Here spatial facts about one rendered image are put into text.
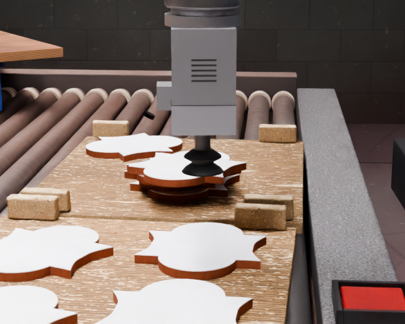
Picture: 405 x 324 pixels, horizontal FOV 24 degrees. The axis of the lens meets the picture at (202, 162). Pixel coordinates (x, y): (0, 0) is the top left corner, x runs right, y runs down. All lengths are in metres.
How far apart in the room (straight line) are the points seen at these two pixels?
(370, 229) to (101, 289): 0.38
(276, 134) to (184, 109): 0.58
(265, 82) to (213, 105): 1.12
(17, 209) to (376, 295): 0.44
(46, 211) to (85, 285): 0.21
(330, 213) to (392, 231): 2.83
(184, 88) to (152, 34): 5.06
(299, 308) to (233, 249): 0.11
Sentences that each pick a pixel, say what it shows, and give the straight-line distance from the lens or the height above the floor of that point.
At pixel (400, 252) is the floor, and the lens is 3.79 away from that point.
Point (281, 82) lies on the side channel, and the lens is 2.02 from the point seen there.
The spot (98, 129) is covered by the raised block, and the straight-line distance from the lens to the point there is 1.51.
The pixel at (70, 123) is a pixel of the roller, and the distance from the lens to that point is 1.72.
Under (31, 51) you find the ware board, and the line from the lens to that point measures 1.78.
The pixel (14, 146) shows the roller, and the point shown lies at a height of 0.92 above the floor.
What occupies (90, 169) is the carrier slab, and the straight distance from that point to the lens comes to 1.33.
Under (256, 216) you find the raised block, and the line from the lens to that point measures 1.06.
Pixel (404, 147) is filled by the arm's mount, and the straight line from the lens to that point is 1.42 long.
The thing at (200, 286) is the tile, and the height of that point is 0.95.
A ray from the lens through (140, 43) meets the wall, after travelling 5.97.
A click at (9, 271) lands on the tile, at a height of 0.95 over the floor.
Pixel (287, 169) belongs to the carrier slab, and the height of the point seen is 0.94.
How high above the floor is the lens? 1.28
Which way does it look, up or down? 15 degrees down
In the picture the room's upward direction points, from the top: straight up
